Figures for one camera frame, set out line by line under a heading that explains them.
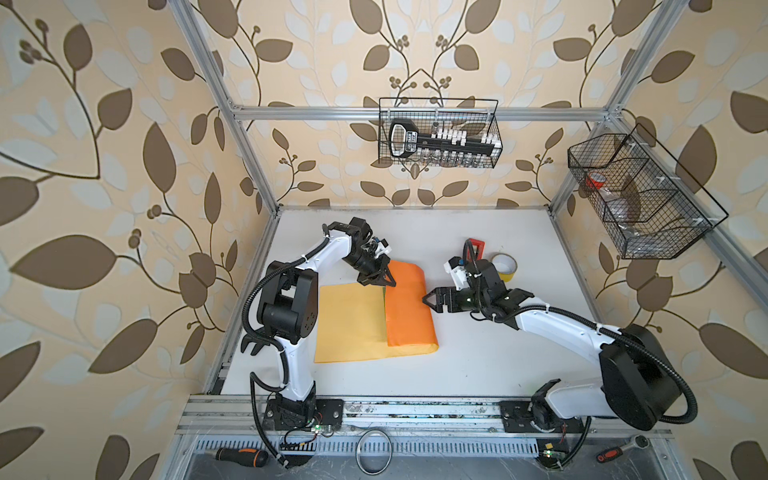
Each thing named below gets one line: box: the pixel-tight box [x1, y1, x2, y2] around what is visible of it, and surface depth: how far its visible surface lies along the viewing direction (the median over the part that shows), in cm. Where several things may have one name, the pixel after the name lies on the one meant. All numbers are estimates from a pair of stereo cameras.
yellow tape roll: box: [491, 252, 518, 283], surface depth 103 cm
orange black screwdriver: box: [215, 448, 269, 468], surface depth 69 cm
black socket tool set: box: [389, 119, 503, 158], surface depth 85 cm
